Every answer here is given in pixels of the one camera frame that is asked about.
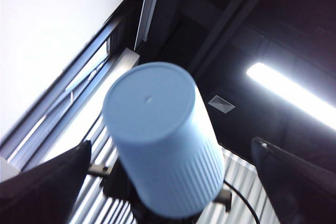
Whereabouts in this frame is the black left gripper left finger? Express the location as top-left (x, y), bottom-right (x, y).
top-left (0, 140), bottom-right (92, 224)

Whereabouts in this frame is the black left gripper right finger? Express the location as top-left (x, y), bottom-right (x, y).
top-left (251, 136), bottom-right (336, 224)

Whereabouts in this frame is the blue ribbed plastic cup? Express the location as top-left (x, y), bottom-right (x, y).
top-left (101, 61), bottom-right (226, 219)

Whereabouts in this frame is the white slatted panel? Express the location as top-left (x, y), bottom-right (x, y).
top-left (67, 115), bottom-right (280, 224)

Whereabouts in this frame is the white ceiling light tube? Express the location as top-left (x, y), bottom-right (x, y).
top-left (245, 62), bottom-right (336, 133)

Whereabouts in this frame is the square ceiling vent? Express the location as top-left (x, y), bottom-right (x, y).
top-left (208, 94), bottom-right (236, 115)

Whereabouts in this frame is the pale metal beam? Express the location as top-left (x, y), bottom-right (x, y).
top-left (133, 0), bottom-right (165, 51)

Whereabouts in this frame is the thin black cable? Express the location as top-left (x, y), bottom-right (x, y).
top-left (223, 179), bottom-right (261, 224)

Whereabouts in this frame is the dark window frame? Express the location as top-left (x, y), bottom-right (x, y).
top-left (0, 15), bottom-right (140, 163)

